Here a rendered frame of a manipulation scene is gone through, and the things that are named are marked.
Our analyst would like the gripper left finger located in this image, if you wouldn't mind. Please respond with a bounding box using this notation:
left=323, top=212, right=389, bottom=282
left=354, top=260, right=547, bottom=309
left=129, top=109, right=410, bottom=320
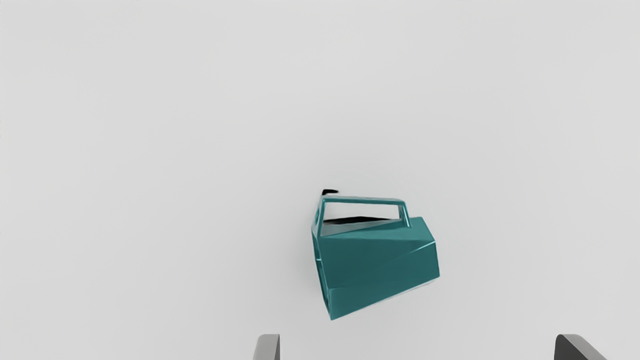
left=252, top=334, right=281, bottom=360

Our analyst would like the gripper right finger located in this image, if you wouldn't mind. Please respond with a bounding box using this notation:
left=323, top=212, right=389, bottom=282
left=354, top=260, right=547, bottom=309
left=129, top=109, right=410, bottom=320
left=554, top=334, right=608, bottom=360

